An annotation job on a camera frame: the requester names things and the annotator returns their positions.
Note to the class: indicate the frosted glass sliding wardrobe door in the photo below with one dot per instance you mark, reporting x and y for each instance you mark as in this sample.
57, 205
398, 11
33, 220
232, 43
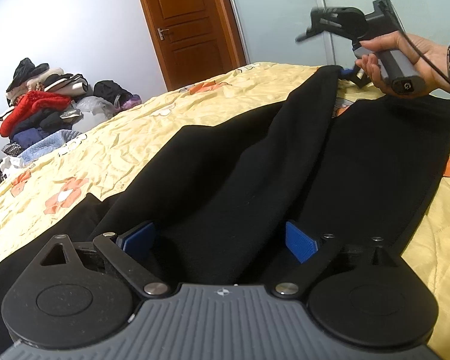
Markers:
303, 31

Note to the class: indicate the brown wooden door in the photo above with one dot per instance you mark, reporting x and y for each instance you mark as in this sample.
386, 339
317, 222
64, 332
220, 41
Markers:
193, 39

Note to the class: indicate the person's right hand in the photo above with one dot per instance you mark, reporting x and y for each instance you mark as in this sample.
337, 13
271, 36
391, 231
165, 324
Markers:
435, 53

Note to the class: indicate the black pants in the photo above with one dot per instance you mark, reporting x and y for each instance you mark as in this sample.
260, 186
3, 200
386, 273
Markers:
217, 280

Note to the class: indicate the pile of mixed clothes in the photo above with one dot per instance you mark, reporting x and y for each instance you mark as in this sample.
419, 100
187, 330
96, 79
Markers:
48, 107

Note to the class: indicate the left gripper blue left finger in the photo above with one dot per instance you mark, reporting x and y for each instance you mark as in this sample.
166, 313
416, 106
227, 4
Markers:
132, 240

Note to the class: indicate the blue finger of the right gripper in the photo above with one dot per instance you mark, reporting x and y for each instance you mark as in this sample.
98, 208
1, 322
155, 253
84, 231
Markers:
349, 73

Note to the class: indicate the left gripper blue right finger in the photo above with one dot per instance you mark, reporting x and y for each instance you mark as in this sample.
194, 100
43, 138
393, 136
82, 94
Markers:
299, 244

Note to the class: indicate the yellow floral bed quilt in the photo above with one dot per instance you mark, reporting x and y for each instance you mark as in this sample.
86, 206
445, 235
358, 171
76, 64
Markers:
105, 160

